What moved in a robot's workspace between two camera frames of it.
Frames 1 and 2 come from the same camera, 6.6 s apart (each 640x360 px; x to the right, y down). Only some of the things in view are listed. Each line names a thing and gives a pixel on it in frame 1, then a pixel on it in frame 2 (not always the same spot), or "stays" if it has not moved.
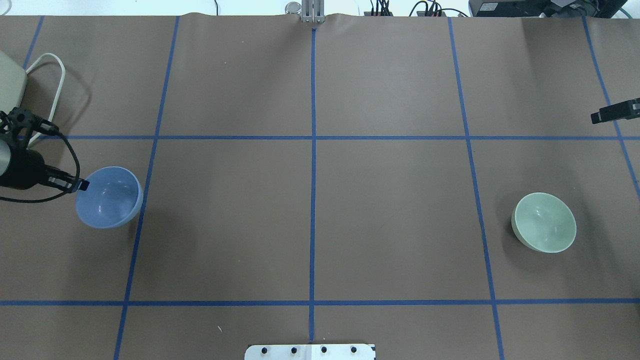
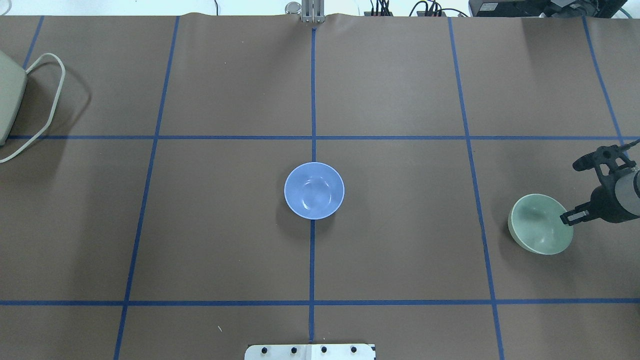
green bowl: x=544 y=222 stays
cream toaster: x=13 y=80 stays
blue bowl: x=112 y=199 to x=314 y=190
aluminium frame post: x=313 y=11 stays
